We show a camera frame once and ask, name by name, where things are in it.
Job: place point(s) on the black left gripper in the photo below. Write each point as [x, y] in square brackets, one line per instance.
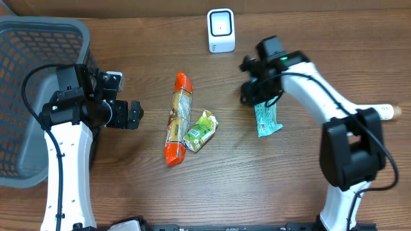
[121, 114]

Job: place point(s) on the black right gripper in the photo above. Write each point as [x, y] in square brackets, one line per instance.
[249, 93]

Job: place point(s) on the mint green tissue pack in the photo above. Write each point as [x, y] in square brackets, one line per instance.
[266, 118]

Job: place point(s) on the orange spaghetti packet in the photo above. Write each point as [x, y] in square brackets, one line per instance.
[179, 120]

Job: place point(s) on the green drink carton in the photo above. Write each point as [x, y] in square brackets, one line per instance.
[201, 132]

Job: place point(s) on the white tube gold cap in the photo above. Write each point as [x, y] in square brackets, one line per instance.
[386, 112]

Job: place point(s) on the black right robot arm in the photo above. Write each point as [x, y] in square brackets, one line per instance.
[350, 148]

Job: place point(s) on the white barcode scanner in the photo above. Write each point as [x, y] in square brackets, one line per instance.
[221, 30]

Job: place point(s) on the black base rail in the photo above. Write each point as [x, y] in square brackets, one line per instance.
[138, 223]

